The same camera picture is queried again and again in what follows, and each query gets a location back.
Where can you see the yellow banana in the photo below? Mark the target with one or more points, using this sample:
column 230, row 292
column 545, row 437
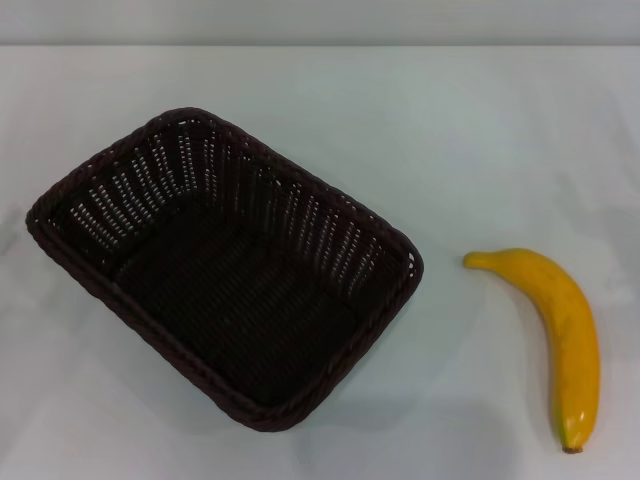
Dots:
column 570, row 320

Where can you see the dark brown woven basket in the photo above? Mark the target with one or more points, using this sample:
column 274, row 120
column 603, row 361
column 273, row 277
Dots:
column 240, row 300

